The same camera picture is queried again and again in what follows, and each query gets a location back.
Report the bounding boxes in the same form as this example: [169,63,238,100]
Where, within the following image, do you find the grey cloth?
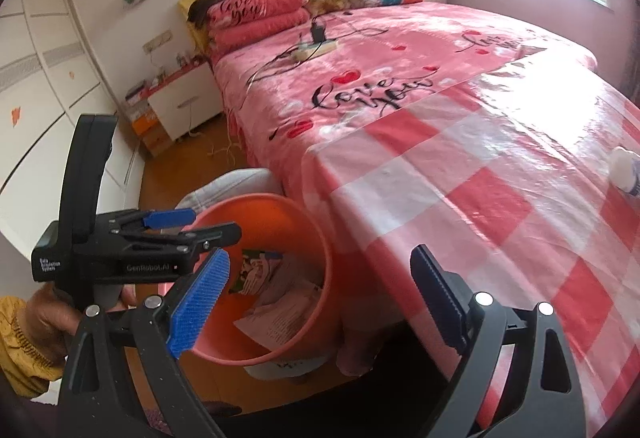
[174,167,283,215]

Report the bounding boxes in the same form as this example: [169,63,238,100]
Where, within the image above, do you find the white wardrobe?
[0,0,147,245]

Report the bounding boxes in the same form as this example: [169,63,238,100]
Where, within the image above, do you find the white bottle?
[606,146,640,195]

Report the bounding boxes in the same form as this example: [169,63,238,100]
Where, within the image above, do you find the white printed paper bag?
[233,267,324,355]

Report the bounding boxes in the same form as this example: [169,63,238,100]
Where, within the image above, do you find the person's left hand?
[25,283,139,349]

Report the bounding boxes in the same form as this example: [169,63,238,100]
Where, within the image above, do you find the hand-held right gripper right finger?
[410,244,587,438]

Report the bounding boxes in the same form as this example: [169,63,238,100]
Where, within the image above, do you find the pink printed bed sheet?
[209,0,599,376]

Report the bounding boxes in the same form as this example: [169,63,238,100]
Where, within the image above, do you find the white plastic bag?
[243,351,327,385]

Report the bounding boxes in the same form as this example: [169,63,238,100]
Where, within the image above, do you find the white nightstand red top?
[124,60,222,142]

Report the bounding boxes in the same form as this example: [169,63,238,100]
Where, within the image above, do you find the plain pink folded blanket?
[207,6,312,57]

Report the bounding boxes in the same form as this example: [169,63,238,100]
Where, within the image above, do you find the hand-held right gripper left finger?
[57,248,236,438]

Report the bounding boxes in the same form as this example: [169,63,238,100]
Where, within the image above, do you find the white wall socket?
[142,31,174,54]

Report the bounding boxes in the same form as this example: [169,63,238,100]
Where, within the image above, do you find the white power strip with cable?
[244,9,387,84]

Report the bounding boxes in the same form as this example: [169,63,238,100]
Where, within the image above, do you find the orange plastic bin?
[176,194,334,367]

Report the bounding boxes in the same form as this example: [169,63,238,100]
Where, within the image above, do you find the orange box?
[127,102,174,159]

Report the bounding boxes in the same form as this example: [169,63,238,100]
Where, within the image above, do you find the white floor cable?
[206,106,247,165]

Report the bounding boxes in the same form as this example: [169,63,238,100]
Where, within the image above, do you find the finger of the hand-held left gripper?
[107,208,197,235]
[164,221,244,252]

